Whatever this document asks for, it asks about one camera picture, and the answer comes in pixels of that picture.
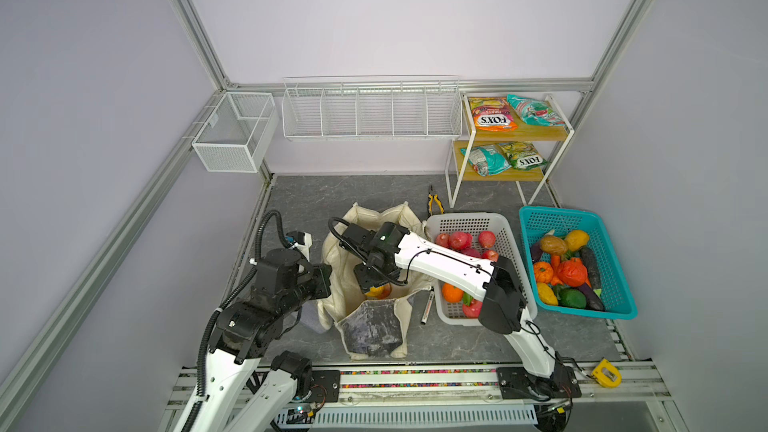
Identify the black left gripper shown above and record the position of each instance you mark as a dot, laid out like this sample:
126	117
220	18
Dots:
321	273

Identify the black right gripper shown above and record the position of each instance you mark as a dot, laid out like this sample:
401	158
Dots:
365	281

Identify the cream canvas grocery bag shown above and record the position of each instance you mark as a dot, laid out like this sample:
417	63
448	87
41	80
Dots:
369	327

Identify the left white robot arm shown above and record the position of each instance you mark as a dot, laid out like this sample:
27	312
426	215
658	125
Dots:
240	330

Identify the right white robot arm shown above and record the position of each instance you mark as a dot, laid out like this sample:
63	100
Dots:
543	375

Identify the teal snack bag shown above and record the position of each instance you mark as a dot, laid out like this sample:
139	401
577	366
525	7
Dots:
486	160

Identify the green Fox's candy bag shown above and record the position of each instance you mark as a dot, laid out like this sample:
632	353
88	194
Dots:
522	156

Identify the orange Fox's candy bag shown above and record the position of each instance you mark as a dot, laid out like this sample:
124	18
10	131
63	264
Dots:
492	114

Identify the green pink snack bag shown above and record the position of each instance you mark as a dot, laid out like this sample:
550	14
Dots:
535	112

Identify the grey cloth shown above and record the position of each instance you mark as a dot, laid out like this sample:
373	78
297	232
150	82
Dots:
310	317

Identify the red apple back left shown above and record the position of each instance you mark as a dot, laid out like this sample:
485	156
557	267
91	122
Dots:
442	240

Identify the red apple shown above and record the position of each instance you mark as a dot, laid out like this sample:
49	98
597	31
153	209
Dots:
486	239
442	240
460	241

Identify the silver marker pen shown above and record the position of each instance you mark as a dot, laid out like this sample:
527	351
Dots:
427	307

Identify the red apple back middle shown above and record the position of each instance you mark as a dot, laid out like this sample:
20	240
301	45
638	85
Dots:
460	241

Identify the orange tangerine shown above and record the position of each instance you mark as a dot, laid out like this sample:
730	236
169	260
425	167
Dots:
451	293

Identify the white plastic fruit basket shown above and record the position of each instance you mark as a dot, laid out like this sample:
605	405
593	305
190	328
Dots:
506	245

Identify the red apple back right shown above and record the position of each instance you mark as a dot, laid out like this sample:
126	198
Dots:
486	239

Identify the small orange pumpkin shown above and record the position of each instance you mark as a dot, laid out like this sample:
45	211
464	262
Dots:
543	272

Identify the brown potato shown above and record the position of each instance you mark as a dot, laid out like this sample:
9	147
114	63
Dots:
553	245

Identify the yellow vegetable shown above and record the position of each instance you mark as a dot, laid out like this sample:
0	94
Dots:
546	294

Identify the white wooden two-tier shelf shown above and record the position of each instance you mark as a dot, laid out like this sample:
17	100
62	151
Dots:
509	138

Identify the green pepper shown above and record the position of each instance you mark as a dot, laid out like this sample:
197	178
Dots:
572	298

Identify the red tomato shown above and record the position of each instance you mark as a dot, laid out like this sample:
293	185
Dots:
573	273

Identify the yellow lemon in teal basket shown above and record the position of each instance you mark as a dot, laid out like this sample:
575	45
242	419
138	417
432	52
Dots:
576	240

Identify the dark cucumber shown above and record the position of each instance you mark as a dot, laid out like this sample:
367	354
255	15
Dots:
589	260

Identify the dark purple eggplant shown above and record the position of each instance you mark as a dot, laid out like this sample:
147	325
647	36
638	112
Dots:
593	301

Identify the teal plastic vegetable basket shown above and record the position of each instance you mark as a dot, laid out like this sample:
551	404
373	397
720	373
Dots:
615	293

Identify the yellow tape measure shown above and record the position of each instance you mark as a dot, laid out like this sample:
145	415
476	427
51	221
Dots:
606	374

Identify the yellow handled pliers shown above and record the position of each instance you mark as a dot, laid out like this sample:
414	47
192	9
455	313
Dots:
434	203

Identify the long white wire basket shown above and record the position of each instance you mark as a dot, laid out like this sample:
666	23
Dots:
371	107

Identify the small white wire basket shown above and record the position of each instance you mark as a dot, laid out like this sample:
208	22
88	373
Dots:
237	132

